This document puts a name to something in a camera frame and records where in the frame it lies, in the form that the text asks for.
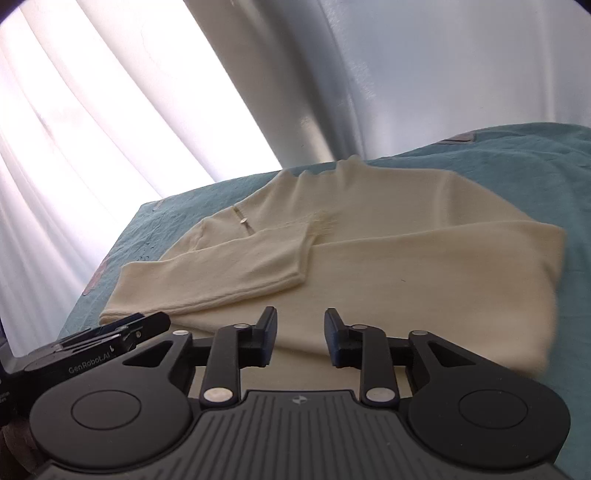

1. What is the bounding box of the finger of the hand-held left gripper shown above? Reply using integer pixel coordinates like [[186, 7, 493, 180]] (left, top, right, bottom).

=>
[[95, 315, 146, 337], [111, 312, 171, 354]]

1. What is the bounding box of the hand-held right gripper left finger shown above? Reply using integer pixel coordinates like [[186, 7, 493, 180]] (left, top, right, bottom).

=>
[[122, 307, 279, 409]]

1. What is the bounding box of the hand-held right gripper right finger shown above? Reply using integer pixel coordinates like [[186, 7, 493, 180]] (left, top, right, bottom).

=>
[[324, 308, 481, 409]]

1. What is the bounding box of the cream knit sweater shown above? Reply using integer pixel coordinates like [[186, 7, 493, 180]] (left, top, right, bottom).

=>
[[98, 154, 568, 377]]

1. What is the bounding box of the person's left forearm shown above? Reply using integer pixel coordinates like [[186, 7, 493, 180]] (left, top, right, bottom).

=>
[[0, 418, 34, 480]]

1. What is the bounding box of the white curtain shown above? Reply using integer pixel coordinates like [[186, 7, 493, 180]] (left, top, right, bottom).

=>
[[0, 0, 591, 335]]

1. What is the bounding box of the teal mushroom print bed sheet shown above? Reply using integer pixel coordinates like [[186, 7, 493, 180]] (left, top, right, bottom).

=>
[[58, 121, 591, 480]]

